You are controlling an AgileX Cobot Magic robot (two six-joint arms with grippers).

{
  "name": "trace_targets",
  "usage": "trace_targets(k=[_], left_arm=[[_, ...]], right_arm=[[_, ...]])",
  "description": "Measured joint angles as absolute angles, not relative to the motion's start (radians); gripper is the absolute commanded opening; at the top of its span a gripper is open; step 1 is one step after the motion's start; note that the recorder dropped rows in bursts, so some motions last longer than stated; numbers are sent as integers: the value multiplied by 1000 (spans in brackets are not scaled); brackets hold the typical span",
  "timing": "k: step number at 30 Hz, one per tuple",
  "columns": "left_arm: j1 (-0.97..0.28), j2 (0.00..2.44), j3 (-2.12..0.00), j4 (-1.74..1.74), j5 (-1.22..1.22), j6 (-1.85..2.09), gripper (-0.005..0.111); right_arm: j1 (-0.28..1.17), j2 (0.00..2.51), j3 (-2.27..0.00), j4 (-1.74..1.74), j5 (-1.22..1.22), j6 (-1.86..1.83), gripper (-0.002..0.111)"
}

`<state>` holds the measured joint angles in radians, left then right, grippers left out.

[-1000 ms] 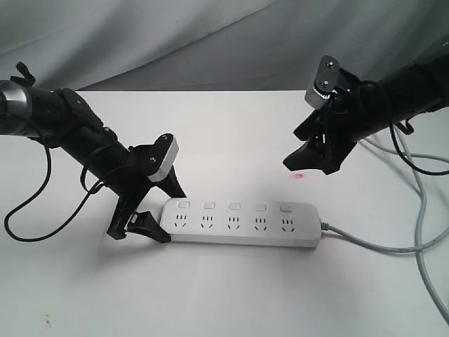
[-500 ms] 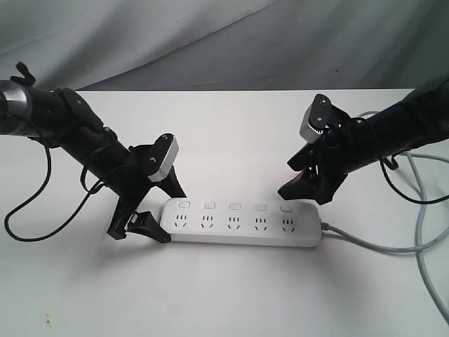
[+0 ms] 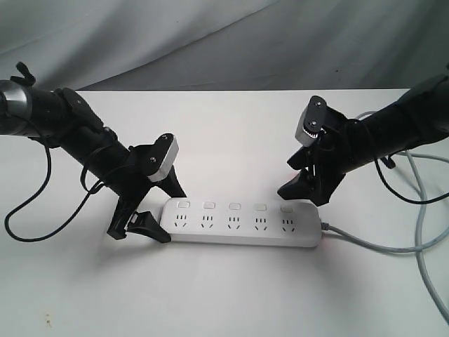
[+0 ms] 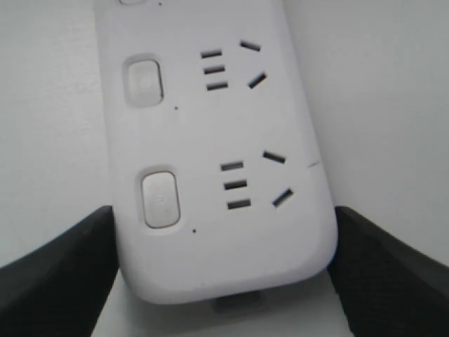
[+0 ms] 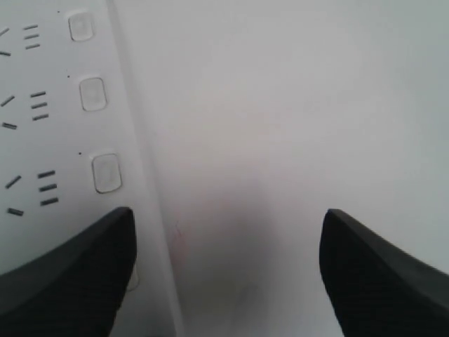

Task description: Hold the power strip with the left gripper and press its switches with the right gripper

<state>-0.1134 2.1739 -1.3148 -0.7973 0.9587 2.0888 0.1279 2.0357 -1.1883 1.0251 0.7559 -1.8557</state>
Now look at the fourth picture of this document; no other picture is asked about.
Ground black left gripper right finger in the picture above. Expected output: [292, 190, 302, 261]
[328, 206, 448, 336]

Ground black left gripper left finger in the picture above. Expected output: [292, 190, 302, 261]
[1, 206, 119, 336]

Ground white five-outlet power strip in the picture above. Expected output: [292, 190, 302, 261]
[93, 1, 337, 305]

